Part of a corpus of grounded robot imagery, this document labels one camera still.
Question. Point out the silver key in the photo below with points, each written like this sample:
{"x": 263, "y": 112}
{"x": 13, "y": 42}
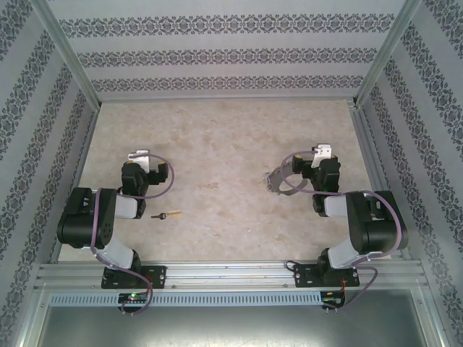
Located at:
{"x": 158, "y": 217}

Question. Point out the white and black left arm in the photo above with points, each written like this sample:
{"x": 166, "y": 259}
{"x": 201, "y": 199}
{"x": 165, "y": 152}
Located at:
{"x": 83, "y": 224}

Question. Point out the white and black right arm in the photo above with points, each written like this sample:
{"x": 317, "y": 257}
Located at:
{"x": 376, "y": 224}

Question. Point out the grey metal sheet panel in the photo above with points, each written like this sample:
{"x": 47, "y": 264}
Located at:
{"x": 231, "y": 329}

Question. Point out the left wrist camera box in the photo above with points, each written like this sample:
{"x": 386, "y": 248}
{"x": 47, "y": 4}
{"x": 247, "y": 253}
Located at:
{"x": 139, "y": 159}

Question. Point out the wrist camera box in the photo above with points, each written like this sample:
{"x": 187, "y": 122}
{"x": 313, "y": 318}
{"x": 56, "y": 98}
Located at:
{"x": 139, "y": 159}
{"x": 322, "y": 152}

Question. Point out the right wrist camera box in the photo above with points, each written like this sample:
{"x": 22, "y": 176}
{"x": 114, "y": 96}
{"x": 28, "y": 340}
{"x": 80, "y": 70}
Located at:
{"x": 322, "y": 152}

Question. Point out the aluminium frame rail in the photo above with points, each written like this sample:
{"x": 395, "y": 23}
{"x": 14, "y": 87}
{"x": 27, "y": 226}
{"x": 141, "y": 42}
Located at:
{"x": 224, "y": 98}

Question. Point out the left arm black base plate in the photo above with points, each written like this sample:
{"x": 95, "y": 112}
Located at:
{"x": 159, "y": 276}

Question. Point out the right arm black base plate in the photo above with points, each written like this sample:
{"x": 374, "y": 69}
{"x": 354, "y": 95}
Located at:
{"x": 302, "y": 278}

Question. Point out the aluminium mounting rail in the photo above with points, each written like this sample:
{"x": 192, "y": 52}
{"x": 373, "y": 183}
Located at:
{"x": 231, "y": 274}

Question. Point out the aluminium frame post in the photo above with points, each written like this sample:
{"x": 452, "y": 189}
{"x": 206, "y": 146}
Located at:
{"x": 67, "y": 54}
{"x": 383, "y": 54}

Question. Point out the aluminium frame bar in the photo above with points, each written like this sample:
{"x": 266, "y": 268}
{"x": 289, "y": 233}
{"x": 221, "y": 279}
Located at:
{"x": 26, "y": 332}
{"x": 442, "y": 342}

